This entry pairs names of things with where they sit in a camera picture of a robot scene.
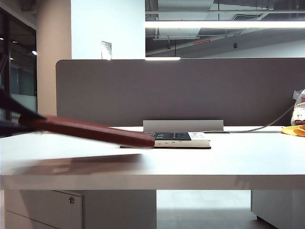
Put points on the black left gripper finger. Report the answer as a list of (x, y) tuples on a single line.
[(12, 128), (16, 106)]

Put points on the red leather book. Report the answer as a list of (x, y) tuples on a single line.
[(95, 132)]

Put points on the black book with white pages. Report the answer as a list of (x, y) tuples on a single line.
[(175, 136)]

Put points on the silver cabinet lock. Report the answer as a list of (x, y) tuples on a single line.
[(71, 200)]

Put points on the white drawer cabinet with lock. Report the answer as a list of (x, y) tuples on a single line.
[(107, 210)]

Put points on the short ceiling light strip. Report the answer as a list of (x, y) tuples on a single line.
[(162, 58)]

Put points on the grey desk partition screen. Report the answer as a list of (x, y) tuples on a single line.
[(178, 93)]

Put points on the red ceiling sign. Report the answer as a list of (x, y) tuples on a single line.
[(201, 42)]

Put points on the ceiling air vent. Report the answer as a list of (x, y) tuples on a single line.
[(246, 17)]

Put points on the yellow cloth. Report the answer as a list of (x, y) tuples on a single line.
[(291, 130)]

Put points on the clear plastic snack bag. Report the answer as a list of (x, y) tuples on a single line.
[(299, 112)]

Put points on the glass wall with dark frame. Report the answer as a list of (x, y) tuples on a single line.
[(21, 78)]

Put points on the silver wall plate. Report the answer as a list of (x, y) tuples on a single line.
[(106, 50)]

